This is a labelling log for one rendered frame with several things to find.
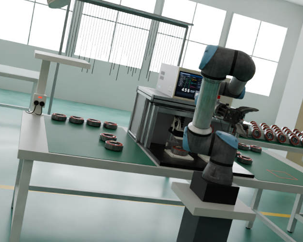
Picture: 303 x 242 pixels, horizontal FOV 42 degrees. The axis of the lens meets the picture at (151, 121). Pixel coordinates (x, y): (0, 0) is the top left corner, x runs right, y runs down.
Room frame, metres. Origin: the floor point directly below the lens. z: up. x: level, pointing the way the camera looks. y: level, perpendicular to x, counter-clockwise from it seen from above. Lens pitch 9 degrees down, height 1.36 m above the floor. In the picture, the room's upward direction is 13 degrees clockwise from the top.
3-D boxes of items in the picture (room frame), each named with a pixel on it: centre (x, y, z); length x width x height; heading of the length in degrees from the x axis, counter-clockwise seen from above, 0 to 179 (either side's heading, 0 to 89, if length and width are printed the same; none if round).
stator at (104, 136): (2.56, 0.25, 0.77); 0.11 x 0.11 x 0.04
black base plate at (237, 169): (2.57, -0.33, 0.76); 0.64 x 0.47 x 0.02; 109
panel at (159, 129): (2.79, -0.25, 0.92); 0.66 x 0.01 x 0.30; 109
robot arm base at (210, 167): (1.90, -0.38, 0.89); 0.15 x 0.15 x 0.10
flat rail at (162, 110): (2.65, -0.30, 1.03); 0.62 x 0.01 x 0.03; 109
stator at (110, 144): (2.39, 0.19, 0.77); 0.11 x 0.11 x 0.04
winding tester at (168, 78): (2.86, -0.24, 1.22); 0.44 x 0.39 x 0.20; 109
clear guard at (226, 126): (2.61, -0.49, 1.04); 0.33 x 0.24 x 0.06; 19
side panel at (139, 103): (2.83, 0.10, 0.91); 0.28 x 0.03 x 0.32; 19
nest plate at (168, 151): (2.51, -0.22, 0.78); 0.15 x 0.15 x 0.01; 19
